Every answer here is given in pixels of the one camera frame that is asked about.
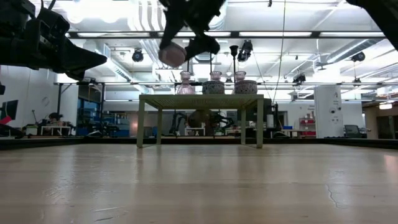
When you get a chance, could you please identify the black table edge rail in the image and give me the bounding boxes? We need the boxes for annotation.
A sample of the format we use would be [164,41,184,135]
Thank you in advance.
[0,136,398,151]

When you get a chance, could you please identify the white low table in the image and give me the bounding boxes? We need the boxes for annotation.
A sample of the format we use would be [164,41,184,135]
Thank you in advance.
[40,125,72,136]

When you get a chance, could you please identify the white building pillar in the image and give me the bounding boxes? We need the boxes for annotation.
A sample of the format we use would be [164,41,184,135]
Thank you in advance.
[313,85,345,139]

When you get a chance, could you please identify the pale green perforated metal shelf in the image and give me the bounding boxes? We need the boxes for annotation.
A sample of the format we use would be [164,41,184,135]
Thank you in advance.
[136,93,265,149]

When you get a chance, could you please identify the black-handled screwdriver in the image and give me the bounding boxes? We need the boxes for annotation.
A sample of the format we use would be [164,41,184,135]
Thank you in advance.
[229,45,239,83]

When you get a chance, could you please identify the black background frame bar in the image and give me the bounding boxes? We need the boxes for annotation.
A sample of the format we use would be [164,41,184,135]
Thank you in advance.
[53,80,398,88]

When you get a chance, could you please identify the black office chair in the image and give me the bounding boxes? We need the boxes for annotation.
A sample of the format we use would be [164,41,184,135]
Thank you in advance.
[343,124,368,139]

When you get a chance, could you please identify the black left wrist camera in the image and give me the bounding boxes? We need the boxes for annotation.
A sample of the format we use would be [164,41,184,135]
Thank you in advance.
[30,6,71,42]

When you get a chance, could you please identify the red parts shelf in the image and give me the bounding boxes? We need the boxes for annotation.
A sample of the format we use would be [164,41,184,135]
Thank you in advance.
[298,117,317,138]

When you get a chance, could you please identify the blue storage shelf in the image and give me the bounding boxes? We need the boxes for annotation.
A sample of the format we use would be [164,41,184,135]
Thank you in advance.
[76,99,130,138]

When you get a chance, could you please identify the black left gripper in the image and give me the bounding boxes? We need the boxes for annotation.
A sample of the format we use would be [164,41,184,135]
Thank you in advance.
[24,37,108,81]

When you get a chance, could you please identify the black ceiling spotlight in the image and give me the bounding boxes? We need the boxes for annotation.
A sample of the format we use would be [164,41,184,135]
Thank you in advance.
[351,51,366,63]
[236,39,254,62]
[292,73,307,85]
[131,49,145,63]

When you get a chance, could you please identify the small black monitor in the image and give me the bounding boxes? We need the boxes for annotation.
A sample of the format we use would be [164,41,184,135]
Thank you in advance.
[0,99,19,122]

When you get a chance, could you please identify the white ceiling duct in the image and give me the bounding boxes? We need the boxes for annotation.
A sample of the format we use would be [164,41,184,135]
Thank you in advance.
[93,42,134,82]

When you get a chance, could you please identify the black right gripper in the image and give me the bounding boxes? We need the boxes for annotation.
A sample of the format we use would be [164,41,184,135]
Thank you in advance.
[159,0,226,62]

